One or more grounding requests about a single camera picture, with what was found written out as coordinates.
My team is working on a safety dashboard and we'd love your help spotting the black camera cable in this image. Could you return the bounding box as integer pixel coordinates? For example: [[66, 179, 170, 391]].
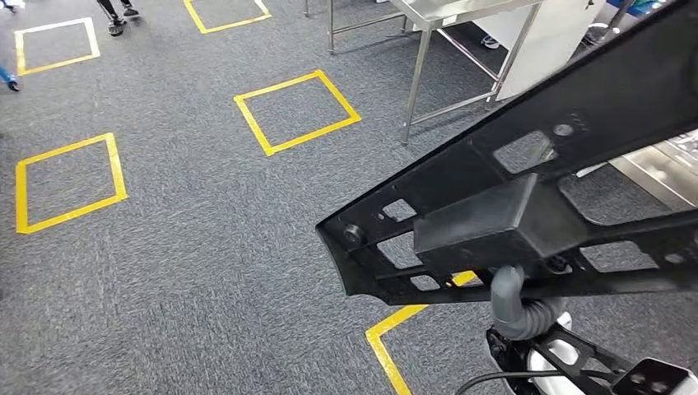
[[469, 369, 620, 395]]

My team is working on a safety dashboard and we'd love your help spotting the stainless steel workbench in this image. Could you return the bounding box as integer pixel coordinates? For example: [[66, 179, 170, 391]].
[[575, 128, 698, 214]]

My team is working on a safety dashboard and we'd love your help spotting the black plastic panel part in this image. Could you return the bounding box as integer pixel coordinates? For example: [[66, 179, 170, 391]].
[[314, 0, 698, 306]]

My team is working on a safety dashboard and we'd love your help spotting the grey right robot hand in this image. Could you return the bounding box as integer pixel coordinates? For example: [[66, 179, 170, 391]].
[[489, 265, 528, 340]]

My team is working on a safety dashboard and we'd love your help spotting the yellow floor tape square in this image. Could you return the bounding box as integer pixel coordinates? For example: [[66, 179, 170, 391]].
[[233, 69, 362, 157], [15, 132, 128, 235], [183, 0, 272, 35], [14, 16, 101, 77], [365, 271, 481, 395]]

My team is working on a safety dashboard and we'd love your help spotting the white cabinet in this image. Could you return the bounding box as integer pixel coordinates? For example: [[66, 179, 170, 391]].
[[471, 0, 607, 102]]

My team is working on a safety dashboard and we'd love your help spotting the silver stanchion with round base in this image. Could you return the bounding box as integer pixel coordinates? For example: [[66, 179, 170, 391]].
[[582, 0, 636, 48]]

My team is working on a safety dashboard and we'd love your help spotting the blue metal frame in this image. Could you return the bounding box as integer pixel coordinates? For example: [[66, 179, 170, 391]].
[[607, 0, 674, 16]]

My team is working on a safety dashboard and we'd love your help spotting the stainless steel table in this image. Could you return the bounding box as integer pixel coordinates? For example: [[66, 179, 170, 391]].
[[302, 0, 547, 146]]

